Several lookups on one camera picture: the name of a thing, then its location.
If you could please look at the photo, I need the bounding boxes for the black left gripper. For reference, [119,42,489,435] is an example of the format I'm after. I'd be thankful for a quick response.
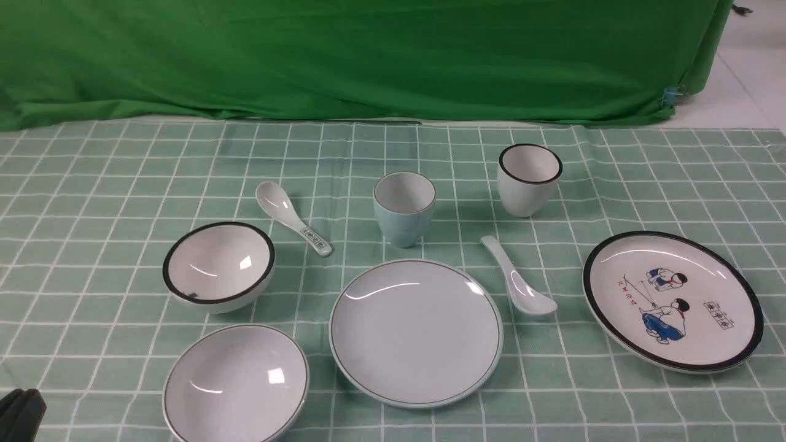
[1,389,47,441]

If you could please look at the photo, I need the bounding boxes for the pale blue shallow bowl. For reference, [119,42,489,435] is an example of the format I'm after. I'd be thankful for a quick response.
[162,324,311,441]

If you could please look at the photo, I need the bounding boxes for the pale blue ceramic cup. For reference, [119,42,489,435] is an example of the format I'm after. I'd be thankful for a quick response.
[373,171,436,248]

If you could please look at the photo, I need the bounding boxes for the plain white ceramic spoon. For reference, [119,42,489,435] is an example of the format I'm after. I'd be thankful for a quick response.
[481,235,558,316]

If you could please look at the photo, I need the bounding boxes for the white bowl black rim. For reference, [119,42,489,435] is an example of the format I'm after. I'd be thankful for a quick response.
[161,221,278,314]

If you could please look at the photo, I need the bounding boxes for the green backdrop cloth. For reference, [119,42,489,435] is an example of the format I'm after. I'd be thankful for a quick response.
[1,1,731,131]

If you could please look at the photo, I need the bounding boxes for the pale blue round plate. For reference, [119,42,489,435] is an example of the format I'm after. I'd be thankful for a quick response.
[328,258,505,409]

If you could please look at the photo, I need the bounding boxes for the green checked tablecloth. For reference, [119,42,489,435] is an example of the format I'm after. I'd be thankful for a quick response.
[1,120,785,441]

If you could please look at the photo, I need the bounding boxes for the white cup black rim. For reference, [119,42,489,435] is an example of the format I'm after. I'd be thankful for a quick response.
[497,144,564,218]

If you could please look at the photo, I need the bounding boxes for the white cartoon plate black rim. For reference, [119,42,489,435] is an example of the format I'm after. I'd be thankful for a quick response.
[582,230,765,374]

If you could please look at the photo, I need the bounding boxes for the blue clip on backdrop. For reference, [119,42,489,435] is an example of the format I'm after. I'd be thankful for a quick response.
[660,87,682,109]

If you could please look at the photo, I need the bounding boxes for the white spoon with printed handle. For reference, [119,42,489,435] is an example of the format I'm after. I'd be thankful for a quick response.
[255,181,333,257]

